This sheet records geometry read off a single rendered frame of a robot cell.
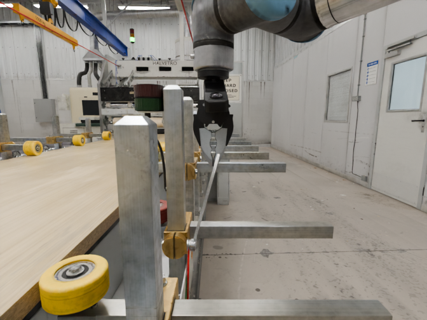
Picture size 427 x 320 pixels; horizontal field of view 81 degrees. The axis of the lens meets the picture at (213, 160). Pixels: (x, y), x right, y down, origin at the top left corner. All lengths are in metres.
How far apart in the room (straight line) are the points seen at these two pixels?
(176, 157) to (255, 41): 9.48
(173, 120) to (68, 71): 10.09
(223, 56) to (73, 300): 0.48
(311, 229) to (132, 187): 0.46
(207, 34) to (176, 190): 0.32
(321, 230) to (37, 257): 0.55
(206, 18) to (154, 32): 9.36
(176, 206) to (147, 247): 0.25
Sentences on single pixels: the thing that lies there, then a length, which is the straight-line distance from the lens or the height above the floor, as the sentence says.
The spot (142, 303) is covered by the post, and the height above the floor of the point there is 0.90.
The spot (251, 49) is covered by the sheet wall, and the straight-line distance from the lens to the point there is 9.81.
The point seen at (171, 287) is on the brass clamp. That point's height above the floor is 0.86.
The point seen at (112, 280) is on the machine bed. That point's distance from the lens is 0.82.
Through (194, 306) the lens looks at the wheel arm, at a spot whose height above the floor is 0.85.
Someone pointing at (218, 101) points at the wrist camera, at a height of 1.13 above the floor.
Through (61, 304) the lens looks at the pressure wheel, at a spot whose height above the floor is 0.89.
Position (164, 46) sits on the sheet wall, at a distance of 9.78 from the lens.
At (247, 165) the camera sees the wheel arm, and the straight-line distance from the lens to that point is 0.81.
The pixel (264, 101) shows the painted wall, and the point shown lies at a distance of 9.65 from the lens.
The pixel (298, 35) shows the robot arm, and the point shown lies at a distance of 0.62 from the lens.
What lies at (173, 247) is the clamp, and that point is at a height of 0.85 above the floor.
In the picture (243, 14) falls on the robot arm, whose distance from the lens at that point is 0.51.
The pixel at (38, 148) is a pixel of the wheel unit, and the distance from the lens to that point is 1.66.
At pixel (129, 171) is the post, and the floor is 1.05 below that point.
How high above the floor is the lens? 1.11
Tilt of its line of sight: 10 degrees down
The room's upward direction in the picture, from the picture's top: straight up
